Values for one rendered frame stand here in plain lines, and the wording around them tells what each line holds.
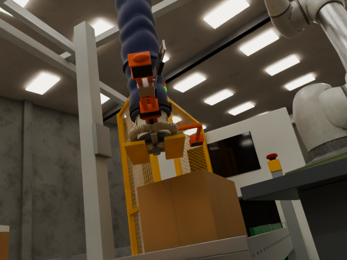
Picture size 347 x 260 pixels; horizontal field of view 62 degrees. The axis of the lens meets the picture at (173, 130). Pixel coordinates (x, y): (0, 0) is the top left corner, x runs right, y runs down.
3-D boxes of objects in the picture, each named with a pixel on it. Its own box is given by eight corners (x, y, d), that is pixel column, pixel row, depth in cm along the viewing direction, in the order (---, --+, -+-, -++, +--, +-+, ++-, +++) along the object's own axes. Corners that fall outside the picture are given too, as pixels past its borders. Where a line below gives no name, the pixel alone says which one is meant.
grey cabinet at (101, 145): (107, 158, 273) (105, 129, 284) (112, 157, 271) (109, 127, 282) (93, 154, 255) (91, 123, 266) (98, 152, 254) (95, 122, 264)
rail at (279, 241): (292, 244, 318) (287, 226, 325) (297, 244, 316) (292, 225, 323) (248, 289, 119) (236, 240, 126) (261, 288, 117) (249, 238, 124)
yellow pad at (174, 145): (166, 160, 167) (164, 151, 169) (183, 157, 167) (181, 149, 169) (164, 140, 135) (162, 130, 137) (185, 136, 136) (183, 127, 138)
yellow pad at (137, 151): (132, 165, 166) (131, 157, 167) (150, 162, 166) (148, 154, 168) (123, 147, 134) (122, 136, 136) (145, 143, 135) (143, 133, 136)
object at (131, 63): (132, 80, 102) (130, 68, 104) (153, 77, 103) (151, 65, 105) (128, 66, 94) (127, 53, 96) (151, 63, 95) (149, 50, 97)
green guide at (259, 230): (280, 231, 327) (278, 223, 330) (289, 230, 323) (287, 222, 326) (252, 242, 189) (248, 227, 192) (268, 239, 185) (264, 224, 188)
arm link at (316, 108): (313, 156, 108) (289, 104, 116) (367, 136, 99) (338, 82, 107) (302, 151, 95) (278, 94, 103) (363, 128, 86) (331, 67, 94)
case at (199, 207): (192, 253, 197) (181, 194, 212) (249, 243, 183) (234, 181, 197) (145, 266, 146) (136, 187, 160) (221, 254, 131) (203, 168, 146)
